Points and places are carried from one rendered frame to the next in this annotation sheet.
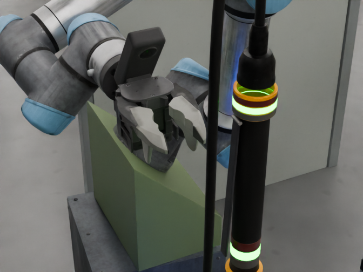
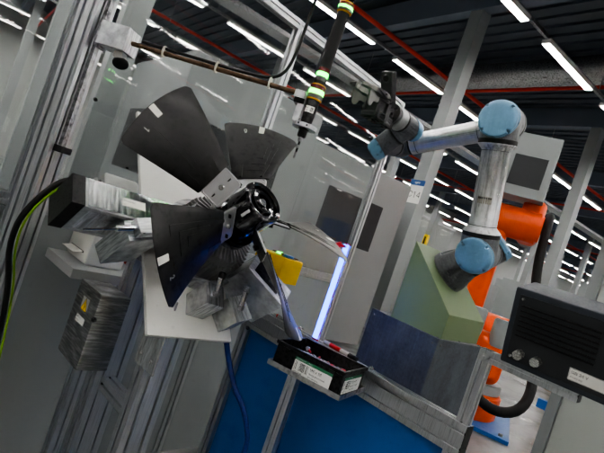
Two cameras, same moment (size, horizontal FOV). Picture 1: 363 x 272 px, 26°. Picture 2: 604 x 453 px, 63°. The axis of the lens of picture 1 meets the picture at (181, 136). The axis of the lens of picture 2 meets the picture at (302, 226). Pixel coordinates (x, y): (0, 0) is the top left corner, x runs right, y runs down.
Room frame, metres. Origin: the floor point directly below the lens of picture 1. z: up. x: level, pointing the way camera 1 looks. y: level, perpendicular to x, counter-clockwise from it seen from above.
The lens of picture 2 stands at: (0.25, -1.36, 1.19)
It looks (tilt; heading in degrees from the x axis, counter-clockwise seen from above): 0 degrees down; 69
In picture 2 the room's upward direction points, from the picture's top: 19 degrees clockwise
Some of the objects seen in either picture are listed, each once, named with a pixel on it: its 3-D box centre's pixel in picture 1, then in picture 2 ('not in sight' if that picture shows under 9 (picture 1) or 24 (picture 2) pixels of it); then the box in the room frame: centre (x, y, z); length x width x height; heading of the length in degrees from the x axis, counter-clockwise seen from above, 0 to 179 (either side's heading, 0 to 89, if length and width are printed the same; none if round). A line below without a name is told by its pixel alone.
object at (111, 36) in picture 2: not in sight; (117, 39); (0.11, 0.24, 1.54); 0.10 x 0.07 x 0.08; 150
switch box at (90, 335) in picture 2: not in sight; (93, 324); (0.30, 0.14, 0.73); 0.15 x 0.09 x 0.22; 115
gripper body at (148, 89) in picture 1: (139, 101); (381, 110); (0.92, 0.06, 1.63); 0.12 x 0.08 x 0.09; 25
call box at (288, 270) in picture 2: not in sight; (275, 267); (0.85, 0.35, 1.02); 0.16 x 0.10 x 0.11; 115
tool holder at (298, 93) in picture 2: not in sight; (306, 111); (0.64, -0.07, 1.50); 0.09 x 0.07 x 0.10; 150
